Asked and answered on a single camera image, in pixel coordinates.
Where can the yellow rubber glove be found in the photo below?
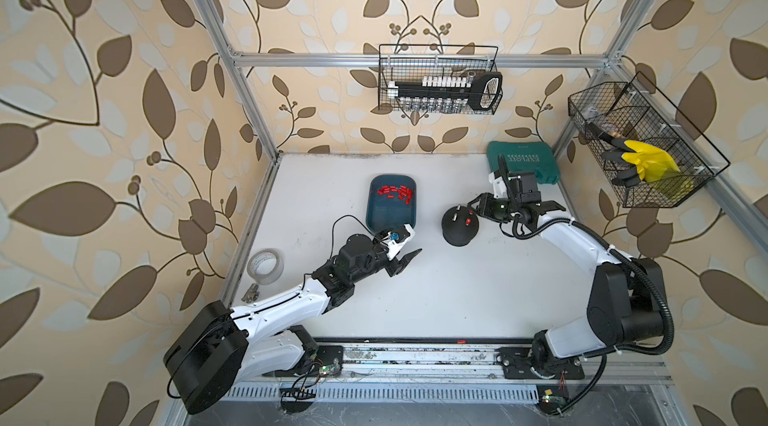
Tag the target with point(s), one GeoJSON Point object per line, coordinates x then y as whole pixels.
{"type": "Point", "coordinates": [653, 163]}

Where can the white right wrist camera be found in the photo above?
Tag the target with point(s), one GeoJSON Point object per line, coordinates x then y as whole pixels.
{"type": "Point", "coordinates": [499, 179]}

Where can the black pliers in basket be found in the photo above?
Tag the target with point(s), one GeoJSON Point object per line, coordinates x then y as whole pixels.
{"type": "Point", "coordinates": [626, 173]}

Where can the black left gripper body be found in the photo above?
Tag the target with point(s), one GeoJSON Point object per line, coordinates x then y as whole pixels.
{"type": "Point", "coordinates": [390, 267]}

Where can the black wire basket back wall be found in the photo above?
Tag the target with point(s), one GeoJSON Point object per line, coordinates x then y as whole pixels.
{"type": "Point", "coordinates": [410, 62]}

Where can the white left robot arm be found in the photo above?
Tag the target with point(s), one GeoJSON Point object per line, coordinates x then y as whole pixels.
{"type": "Point", "coordinates": [222, 345]}

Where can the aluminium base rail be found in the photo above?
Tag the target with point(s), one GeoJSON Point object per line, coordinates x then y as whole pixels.
{"type": "Point", "coordinates": [442, 373]}

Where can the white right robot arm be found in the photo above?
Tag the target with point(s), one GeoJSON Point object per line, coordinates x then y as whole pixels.
{"type": "Point", "coordinates": [627, 308]}

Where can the black dome screw fixture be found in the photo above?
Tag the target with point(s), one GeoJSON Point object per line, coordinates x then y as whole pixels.
{"type": "Point", "coordinates": [454, 230]}

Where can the green plastic tool case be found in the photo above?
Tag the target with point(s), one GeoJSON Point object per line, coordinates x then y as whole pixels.
{"type": "Point", "coordinates": [525, 156]}

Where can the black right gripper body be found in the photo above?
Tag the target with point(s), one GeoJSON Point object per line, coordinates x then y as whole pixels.
{"type": "Point", "coordinates": [497, 209]}

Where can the dark teal plastic tray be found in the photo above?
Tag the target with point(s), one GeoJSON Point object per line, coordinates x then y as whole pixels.
{"type": "Point", "coordinates": [384, 214]}

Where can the black wire basket wall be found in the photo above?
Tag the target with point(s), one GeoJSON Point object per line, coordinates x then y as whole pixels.
{"type": "Point", "coordinates": [410, 62]}
{"type": "Point", "coordinates": [639, 110]}

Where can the black socket set holder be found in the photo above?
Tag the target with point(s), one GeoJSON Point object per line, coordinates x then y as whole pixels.
{"type": "Point", "coordinates": [475, 93]}

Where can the clear tape roll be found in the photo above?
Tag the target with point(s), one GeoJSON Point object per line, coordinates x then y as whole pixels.
{"type": "Point", "coordinates": [265, 267]}

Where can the small metal bracket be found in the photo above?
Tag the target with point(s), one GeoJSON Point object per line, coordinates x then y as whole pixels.
{"type": "Point", "coordinates": [251, 295]}

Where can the black wire basket right wall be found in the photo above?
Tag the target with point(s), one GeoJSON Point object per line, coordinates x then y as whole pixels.
{"type": "Point", "coordinates": [639, 110]}

